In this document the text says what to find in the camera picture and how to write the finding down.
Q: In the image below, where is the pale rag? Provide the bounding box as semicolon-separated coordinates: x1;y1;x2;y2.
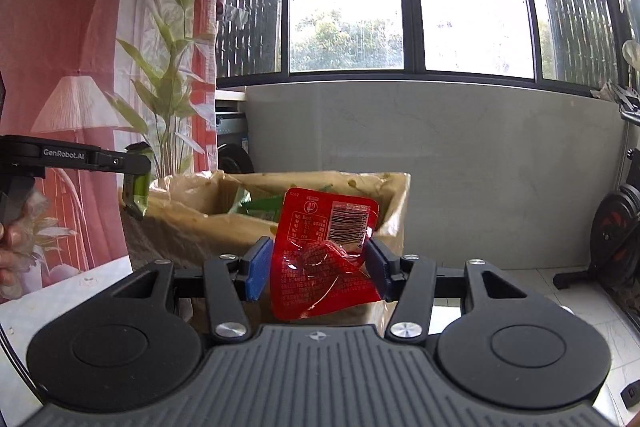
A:
590;81;640;106

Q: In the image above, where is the small white hanging cloth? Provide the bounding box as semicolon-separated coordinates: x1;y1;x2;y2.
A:
222;4;251;28

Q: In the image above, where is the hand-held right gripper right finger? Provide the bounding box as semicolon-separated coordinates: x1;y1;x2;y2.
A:
364;236;534;342

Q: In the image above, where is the person's left hand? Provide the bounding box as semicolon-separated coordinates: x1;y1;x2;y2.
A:
0;188;81;303

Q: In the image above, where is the brown paper bag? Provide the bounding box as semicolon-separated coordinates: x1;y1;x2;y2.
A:
120;169;414;339

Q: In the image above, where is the dark framed window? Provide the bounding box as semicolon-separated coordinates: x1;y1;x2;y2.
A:
215;0;640;96

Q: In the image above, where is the washing machine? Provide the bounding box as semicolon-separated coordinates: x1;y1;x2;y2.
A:
215;109;256;176

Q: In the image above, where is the black exercise bike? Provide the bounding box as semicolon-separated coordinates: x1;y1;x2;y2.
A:
552;96;640;294

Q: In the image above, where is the small black device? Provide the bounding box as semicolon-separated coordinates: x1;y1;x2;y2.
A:
619;382;640;409

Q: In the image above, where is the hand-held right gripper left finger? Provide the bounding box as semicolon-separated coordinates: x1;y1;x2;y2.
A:
107;236;275;342

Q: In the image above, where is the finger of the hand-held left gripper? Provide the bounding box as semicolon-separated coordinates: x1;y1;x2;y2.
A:
31;135;153;178

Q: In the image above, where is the red snack packet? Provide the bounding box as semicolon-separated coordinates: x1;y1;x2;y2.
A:
269;187;381;322

